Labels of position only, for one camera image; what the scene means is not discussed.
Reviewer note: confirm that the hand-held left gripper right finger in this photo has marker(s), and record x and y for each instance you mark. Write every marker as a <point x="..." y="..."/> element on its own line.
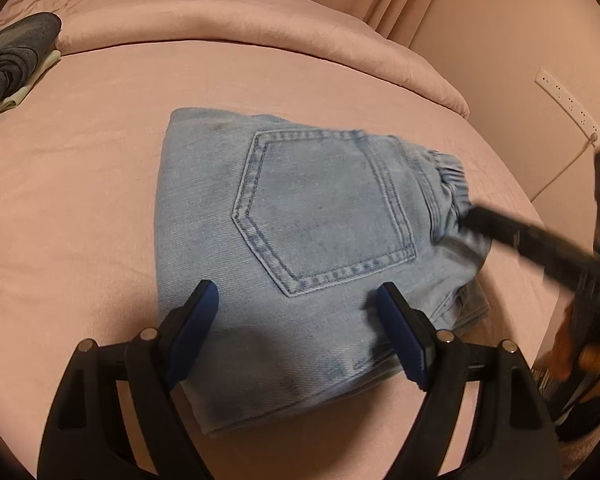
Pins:
<point x="402" y="330"/>

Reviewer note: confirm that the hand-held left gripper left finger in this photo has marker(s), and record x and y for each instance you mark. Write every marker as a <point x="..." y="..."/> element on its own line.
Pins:
<point x="195" y="330"/>

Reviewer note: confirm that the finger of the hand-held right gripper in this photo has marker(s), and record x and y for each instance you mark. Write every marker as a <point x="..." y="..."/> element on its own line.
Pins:
<point x="520" y="235"/>

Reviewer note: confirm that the light blue denim pants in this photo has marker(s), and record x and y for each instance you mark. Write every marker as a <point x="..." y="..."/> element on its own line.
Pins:
<point x="320" y="210"/>

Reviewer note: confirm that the person's right hand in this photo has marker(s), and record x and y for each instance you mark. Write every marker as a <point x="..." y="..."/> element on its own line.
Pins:
<point x="597" y="357"/>

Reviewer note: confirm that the white power strip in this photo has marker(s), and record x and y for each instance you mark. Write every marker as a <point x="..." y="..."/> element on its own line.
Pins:
<point x="570" y="102"/>

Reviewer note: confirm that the pink bed sheet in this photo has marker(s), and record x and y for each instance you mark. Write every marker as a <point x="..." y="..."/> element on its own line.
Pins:
<point x="80" y="185"/>

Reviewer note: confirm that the pale green folded garment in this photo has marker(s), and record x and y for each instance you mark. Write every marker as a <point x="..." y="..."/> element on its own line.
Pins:
<point x="41" y="67"/>

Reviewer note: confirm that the pink duvet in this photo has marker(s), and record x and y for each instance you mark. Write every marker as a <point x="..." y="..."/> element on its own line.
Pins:
<point x="280" y="30"/>

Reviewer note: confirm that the dark grey folded garment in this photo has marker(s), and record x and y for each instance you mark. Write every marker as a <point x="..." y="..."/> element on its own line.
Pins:
<point x="15" y="60"/>

